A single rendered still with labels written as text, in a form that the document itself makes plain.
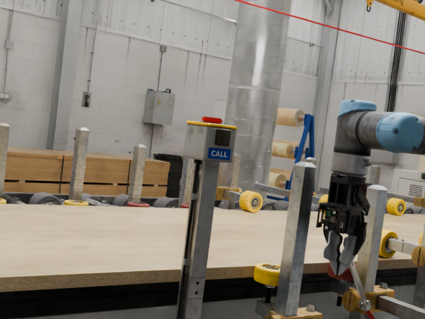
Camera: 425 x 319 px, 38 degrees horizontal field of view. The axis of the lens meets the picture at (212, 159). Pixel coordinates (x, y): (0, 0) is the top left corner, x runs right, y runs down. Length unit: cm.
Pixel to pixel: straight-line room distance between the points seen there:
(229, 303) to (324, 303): 34
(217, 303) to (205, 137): 53
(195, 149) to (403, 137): 38
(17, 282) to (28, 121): 765
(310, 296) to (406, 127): 70
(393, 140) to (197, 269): 43
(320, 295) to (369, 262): 28
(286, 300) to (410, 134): 44
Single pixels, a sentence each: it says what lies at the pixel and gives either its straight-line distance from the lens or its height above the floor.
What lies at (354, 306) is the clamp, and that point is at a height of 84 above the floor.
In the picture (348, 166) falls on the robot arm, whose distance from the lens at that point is 128.
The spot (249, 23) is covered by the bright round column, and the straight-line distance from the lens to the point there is 562.
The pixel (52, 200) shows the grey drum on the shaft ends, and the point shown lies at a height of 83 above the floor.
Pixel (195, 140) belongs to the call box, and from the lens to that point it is 115.
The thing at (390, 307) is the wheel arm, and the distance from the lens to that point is 156.
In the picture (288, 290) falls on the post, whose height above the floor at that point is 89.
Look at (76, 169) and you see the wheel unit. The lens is 223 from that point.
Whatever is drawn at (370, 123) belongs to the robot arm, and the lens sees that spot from 123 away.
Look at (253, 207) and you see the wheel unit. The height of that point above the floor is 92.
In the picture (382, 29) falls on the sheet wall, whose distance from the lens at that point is 1236.
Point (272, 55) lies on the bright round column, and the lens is 559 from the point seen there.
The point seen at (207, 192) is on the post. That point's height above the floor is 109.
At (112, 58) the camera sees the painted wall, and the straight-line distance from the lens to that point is 944.
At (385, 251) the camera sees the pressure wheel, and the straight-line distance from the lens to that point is 186.
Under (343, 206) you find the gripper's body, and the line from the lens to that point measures 127.
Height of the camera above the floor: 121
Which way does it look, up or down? 3 degrees down
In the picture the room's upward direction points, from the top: 7 degrees clockwise
